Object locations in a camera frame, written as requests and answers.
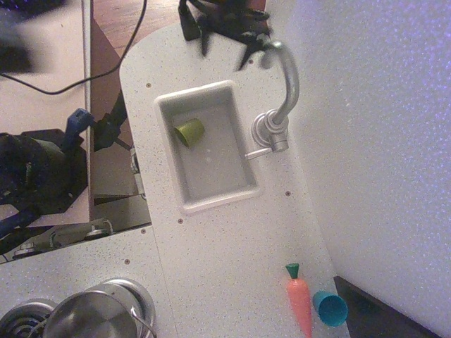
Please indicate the silver stove burner front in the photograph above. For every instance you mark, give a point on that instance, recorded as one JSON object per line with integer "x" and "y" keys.
{"x": 27, "y": 319}

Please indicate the silver toy faucet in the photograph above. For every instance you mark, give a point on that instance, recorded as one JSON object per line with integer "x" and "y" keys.
{"x": 270, "y": 129}

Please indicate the stainless steel pot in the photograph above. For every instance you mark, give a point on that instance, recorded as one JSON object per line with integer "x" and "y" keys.
{"x": 105, "y": 311}

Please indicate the blue clamp handle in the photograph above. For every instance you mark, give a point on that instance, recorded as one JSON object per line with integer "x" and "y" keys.
{"x": 77, "y": 123}

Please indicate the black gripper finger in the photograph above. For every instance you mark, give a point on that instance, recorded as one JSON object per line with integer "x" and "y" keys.
{"x": 209, "y": 24}
{"x": 254, "y": 42}

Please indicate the orange toy carrot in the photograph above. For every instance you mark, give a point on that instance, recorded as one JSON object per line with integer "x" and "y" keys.
{"x": 299, "y": 296}

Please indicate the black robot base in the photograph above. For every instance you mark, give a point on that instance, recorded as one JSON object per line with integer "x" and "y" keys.
{"x": 41, "y": 174}

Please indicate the teal plastic cup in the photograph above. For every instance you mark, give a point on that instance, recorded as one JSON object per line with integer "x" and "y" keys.
{"x": 331, "y": 309}

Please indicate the white toy sink basin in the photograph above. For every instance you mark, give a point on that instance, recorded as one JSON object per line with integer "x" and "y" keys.
{"x": 213, "y": 171}

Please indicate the green plastic cup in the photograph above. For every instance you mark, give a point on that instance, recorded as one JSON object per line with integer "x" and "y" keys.
{"x": 190, "y": 132}

